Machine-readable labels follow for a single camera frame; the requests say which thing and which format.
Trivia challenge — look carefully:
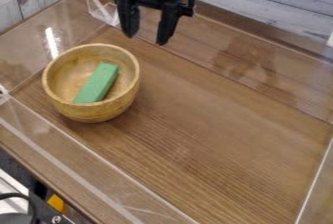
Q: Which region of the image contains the green rectangular block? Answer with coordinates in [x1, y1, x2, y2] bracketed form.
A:
[72, 62, 119, 103]

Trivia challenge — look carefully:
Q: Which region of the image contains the brown wooden bowl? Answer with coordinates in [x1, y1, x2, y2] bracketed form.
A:
[41, 43, 140, 123]

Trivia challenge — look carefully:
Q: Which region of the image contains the clear acrylic left corner bracket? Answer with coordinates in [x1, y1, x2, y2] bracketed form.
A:
[0, 84, 9, 106]

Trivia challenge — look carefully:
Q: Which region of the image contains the clear acrylic corner bracket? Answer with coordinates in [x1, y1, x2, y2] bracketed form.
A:
[0, 84, 9, 106]
[85, 0, 119, 26]

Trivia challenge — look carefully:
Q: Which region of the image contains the black device with yellow label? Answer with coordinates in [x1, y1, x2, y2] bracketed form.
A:
[28, 191, 93, 224]

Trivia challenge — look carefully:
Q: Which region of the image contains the black cable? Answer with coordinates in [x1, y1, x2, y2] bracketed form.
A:
[0, 192, 40, 224]

